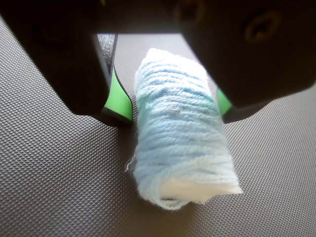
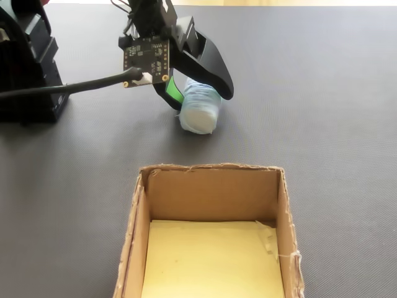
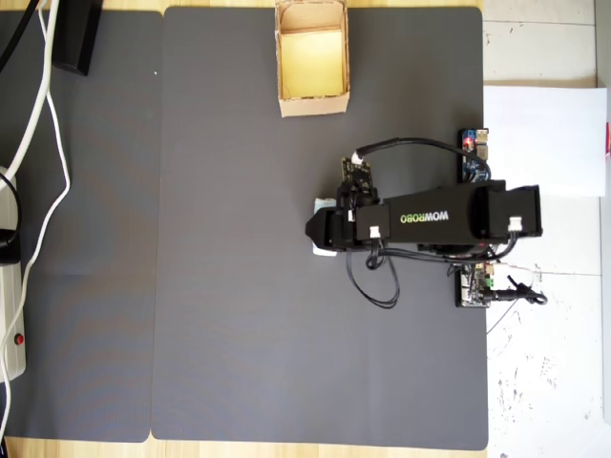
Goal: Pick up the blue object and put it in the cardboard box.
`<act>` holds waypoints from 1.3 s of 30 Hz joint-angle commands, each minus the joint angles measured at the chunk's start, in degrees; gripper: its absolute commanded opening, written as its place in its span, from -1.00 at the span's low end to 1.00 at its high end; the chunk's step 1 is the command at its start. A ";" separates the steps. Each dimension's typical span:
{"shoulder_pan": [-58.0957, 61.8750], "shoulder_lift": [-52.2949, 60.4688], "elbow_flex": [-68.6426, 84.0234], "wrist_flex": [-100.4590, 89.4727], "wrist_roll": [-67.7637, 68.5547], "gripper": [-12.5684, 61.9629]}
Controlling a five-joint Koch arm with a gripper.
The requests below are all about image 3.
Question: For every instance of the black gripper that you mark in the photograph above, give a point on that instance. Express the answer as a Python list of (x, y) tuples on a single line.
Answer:
[(343, 229)]

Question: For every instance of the light blue yarn block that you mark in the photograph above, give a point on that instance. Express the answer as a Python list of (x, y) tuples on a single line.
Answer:
[(322, 252)]

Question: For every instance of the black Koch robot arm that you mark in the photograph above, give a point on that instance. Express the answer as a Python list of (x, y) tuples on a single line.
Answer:
[(429, 217)]

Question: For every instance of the open cardboard box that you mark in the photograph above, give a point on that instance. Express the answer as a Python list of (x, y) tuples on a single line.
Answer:
[(312, 62)]

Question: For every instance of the large dark grey mat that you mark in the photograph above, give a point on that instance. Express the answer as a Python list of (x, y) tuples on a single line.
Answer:
[(248, 267)]

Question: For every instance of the black driver board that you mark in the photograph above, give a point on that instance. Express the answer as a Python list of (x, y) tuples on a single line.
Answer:
[(470, 286)]

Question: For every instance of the blue controller board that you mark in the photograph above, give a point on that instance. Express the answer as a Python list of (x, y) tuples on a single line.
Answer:
[(472, 157)]

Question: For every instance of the narrow dark grey mat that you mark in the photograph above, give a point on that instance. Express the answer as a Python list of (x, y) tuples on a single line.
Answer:
[(95, 262)]

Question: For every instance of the white paper sheet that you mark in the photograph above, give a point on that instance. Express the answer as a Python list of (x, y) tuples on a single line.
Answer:
[(544, 143)]

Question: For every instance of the red object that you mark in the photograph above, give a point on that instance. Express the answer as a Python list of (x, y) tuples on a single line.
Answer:
[(608, 138)]

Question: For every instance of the black rectangular stand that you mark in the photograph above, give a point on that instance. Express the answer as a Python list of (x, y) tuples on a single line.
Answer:
[(76, 38)]

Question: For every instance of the black power plug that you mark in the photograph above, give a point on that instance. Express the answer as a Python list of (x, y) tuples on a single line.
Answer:
[(8, 248)]

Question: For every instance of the white power strip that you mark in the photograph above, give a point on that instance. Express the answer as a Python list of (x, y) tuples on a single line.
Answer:
[(10, 296)]

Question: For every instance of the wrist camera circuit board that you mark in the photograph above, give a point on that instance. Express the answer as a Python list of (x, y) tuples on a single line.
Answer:
[(357, 172)]

